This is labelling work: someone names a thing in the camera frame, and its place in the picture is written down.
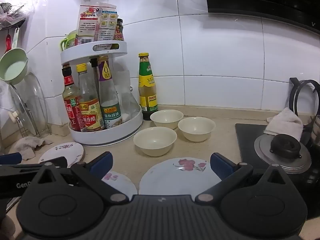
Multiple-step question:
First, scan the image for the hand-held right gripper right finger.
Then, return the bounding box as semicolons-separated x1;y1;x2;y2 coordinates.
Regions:
196;153;292;204

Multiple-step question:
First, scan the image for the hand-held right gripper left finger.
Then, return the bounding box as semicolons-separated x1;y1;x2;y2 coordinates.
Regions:
32;152;128;204

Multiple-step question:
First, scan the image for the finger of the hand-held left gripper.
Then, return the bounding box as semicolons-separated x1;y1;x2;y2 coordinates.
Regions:
0;152;23;167
0;157;68;177

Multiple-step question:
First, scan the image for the cream bowl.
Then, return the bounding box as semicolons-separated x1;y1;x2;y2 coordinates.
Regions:
178;116;216;142
133;127;178;157
150;109;184;130

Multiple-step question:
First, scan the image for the grey rag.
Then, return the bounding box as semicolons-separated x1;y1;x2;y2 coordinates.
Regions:
14;136;54;159

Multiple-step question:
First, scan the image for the small floral plate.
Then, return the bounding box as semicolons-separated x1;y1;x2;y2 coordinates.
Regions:
101;171;138;197
38;142;85;167

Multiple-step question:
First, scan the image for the black cooktop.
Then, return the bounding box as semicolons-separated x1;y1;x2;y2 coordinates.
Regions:
235;123;320;220

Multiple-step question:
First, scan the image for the glass pot lid white knob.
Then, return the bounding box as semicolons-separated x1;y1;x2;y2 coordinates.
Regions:
0;84;28;140

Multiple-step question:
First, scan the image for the yellow cap vinegar bottle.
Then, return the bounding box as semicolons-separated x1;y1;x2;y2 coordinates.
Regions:
76;63;105;132

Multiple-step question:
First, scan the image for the large floral plate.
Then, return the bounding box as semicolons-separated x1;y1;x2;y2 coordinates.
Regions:
139;158;223;195

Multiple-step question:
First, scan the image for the purple label clear bottle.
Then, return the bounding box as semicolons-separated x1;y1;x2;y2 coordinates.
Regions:
96;56;122;130

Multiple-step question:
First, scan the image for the metal pot lid black knob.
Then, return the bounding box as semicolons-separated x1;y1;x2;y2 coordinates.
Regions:
254;134;312;174

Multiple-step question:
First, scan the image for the red label soy sauce bottle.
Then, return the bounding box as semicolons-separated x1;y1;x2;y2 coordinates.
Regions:
62;64;84;132

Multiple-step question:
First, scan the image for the white towel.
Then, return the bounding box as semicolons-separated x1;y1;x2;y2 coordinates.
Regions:
264;107;303;136

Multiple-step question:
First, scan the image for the thin dark sauce bottle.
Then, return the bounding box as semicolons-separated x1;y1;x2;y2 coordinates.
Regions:
90;58;99;97

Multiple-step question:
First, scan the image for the green saucepan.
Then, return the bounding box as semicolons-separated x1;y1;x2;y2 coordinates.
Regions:
0;27;28;85

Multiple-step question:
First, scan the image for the yellow-labelled oil bottle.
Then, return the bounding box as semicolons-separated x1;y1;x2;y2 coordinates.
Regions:
138;53;159;121

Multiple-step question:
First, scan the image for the green plastic cup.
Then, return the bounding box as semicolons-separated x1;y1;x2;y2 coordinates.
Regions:
59;30;78;52

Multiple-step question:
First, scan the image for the dark jar with red label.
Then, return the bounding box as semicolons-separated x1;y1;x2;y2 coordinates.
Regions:
114;19;125;41

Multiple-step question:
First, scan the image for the blue and white seasoning packet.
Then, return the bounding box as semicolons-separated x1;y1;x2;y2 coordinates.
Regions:
95;4;118;42

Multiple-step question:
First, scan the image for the red and white seasoning packet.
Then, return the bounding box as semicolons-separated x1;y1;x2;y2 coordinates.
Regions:
76;5;101;46

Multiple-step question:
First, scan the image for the clear plastic bag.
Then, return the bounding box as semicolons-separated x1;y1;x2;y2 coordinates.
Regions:
0;0;34;30

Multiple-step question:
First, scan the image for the black range hood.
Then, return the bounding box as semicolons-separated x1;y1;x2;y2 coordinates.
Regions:
204;0;320;34

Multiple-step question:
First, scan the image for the wire lid rack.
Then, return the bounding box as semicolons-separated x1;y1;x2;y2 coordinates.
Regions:
15;120;48;141

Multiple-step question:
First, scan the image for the black ring pot stand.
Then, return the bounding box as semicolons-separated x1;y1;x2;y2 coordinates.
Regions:
289;77;320;117

